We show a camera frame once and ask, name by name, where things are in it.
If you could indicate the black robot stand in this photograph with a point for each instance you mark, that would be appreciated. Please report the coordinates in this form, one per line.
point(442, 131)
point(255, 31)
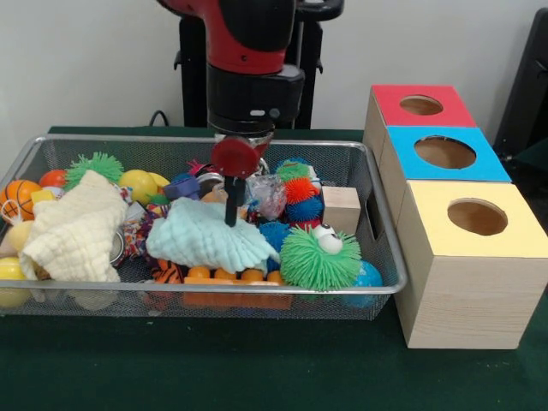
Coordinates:
point(192, 85)

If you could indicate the dark green side table cloth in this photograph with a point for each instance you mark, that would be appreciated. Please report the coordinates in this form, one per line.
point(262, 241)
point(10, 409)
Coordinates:
point(533, 164)

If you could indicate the bottle with blue label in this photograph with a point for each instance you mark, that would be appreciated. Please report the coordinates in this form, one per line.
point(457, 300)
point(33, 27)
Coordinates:
point(267, 197)

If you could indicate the orange toy brick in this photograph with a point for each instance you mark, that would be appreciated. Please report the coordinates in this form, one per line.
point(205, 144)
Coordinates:
point(231, 278)

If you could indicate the cream waffle cloth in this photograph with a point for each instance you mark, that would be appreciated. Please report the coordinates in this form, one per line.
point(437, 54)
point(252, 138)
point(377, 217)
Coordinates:
point(73, 231)

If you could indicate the multicolour puffer caterpillar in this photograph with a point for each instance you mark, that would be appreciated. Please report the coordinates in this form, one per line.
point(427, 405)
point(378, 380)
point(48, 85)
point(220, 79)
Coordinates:
point(299, 192)

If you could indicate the shallow clear mesh bin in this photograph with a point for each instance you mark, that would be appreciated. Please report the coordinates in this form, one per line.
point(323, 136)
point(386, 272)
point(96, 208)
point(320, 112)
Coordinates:
point(64, 308)

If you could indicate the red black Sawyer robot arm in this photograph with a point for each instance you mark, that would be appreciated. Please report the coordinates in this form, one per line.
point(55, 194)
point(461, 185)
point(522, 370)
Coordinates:
point(244, 43)

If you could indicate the small orange basketball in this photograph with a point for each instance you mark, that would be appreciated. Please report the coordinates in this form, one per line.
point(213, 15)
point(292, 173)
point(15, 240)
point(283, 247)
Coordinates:
point(21, 197)

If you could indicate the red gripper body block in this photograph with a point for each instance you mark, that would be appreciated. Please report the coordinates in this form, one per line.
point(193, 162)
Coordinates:
point(233, 157)

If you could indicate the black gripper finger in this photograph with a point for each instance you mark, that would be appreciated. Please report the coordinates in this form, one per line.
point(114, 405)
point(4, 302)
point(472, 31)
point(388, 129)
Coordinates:
point(233, 201)

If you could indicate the small green puffer ball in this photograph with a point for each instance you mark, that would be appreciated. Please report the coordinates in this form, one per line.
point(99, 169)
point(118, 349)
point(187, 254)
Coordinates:
point(100, 164)

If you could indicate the wooden box with three holes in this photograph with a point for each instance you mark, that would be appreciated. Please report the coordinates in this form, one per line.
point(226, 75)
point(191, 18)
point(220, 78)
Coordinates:
point(462, 299)

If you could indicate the wooden cube block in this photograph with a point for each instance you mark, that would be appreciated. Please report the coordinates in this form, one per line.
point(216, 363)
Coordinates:
point(340, 207)

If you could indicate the light blue waffle cloth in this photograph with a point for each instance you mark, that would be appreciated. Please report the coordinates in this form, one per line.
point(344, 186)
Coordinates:
point(205, 240)

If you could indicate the yellow ball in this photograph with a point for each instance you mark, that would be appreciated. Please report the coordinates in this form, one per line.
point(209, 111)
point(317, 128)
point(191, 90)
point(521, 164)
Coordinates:
point(138, 185)

